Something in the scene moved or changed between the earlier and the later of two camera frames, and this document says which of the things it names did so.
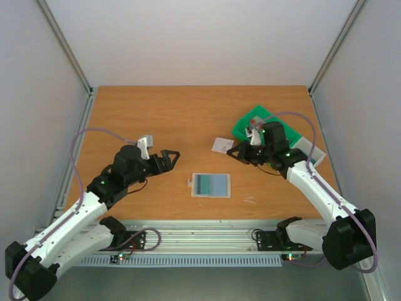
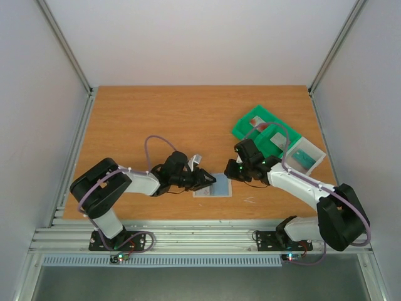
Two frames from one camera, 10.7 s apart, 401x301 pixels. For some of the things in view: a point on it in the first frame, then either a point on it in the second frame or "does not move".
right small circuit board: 291,256 does not move
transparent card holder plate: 210,185 does not move
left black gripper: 168,165 → 200,179
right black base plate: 275,241 does not move
